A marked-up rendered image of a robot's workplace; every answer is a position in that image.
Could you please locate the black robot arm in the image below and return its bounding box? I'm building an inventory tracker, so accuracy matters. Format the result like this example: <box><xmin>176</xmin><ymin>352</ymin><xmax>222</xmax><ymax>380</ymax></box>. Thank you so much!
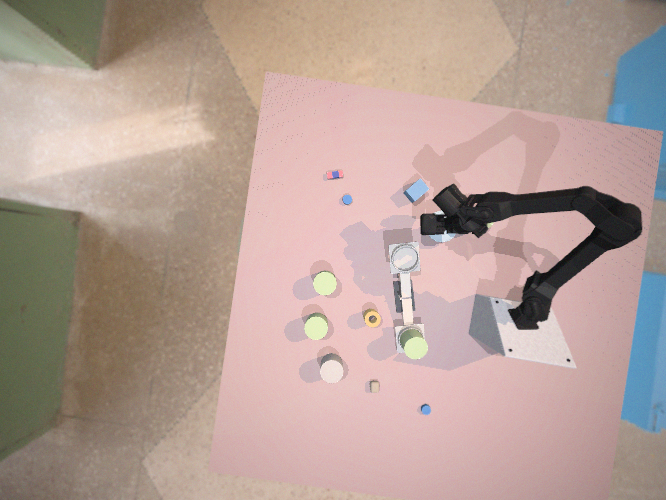
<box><xmin>433</xmin><ymin>183</ymin><xmax>642</xmax><ymax>330</ymax></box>

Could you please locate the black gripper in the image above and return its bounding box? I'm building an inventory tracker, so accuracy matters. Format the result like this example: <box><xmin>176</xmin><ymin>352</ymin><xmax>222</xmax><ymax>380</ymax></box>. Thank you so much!
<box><xmin>420</xmin><ymin>213</ymin><xmax>471</xmax><ymax>235</ymax></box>

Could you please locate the pale green cylinder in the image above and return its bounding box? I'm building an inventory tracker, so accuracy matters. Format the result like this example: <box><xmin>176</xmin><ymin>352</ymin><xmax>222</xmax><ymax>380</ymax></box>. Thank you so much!
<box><xmin>400</xmin><ymin>329</ymin><xmax>428</xmax><ymax>359</ymax></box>
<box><xmin>313</xmin><ymin>270</ymin><xmax>337</xmax><ymax>295</ymax></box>
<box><xmin>304</xmin><ymin>312</ymin><xmax>328</xmax><ymax>340</ymax></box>

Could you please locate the yellow hollow cylinder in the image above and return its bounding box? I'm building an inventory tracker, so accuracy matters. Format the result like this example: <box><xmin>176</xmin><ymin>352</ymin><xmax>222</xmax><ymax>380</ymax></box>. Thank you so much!
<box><xmin>363</xmin><ymin>309</ymin><xmax>381</xmax><ymax>327</ymax></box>

